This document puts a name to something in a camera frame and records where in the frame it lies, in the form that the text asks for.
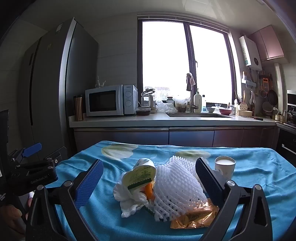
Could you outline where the blue floral tablecloth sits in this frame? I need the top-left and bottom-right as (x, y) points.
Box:
(45, 140), (296, 241)

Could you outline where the hanging black frying pan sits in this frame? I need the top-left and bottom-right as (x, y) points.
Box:
(267, 89), (278, 106)

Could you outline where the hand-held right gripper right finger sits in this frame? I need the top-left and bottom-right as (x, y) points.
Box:
(195, 158), (273, 241)

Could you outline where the metal kitchen faucet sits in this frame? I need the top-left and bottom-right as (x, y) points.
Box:
(186, 73), (199, 113)

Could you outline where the white dotted paper cup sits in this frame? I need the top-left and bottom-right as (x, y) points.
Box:
(215, 156), (236, 182)

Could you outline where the white foam fruit net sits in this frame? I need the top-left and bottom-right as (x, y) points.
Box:
(151, 156), (208, 223)

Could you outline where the white water heater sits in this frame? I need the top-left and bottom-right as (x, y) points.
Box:
(239, 35), (263, 71)

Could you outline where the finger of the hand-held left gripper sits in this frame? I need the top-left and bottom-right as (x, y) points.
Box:
(22, 142), (43, 158)
(43, 146), (68, 167)

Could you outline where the white slotted spoon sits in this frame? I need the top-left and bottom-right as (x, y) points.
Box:
(239, 90), (248, 111)

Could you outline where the grey refrigerator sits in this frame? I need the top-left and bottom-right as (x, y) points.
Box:
(17, 17), (100, 158)

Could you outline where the built-in oven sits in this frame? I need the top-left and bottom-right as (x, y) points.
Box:
(276, 123), (296, 160)

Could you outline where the white soap pump bottle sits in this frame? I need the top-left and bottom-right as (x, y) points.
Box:
(194, 88), (202, 113)

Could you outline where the crushed patterned paper cup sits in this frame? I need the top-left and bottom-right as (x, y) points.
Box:
(121, 158), (157, 192)

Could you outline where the glass electric kettle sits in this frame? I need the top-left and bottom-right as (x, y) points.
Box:
(141, 88), (156, 109)

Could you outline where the pink wall cabinet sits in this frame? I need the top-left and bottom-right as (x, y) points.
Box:
(248, 25), (284, 61)

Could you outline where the brown metal tumbler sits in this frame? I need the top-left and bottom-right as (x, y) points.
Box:
(73, 95), (84, 121)

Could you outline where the kitchen sink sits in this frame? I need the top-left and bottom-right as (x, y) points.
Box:
(165, 112), (233, 118)

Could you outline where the metal pot on stove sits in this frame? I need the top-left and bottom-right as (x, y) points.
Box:
(285, 110), (296, 123)

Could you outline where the green serrated wrapper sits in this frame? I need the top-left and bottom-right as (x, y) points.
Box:
(127, 178), (153, 191)

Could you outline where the gold foil snack wrapper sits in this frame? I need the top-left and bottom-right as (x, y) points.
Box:
(170, 197), (220, 230)

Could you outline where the dark framed window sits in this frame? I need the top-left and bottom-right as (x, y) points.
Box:
(137, 15), (242, 112)

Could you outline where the kitchen counter cabinet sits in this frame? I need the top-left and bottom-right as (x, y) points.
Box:
(69, 111), (281, 153)

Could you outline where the orange peel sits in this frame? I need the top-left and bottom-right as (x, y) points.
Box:
(142, 182), (155, 201)

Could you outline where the white tissue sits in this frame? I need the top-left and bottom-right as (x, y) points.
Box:
(113, 181), (151, 218)

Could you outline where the person's left hand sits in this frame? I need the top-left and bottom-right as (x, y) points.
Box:
(0, 204), (23, 232)

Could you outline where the rag on faucet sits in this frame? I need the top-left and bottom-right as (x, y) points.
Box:
(186, 72), (196, 91)

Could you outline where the white microwave oven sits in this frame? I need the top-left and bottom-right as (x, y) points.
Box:
(85, 84), (138, 117)

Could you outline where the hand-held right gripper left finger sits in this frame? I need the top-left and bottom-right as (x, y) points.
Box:
(25, 159), (104, 241)

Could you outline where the clear plastic bag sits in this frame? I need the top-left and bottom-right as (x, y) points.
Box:
(156, 100), (175, 113)

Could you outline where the plastic food container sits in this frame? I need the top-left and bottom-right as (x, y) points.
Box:
(174, 97), (188, 113)

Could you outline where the dark bowl with red rim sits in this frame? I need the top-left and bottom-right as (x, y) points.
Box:
(135, 107), (152, 116)

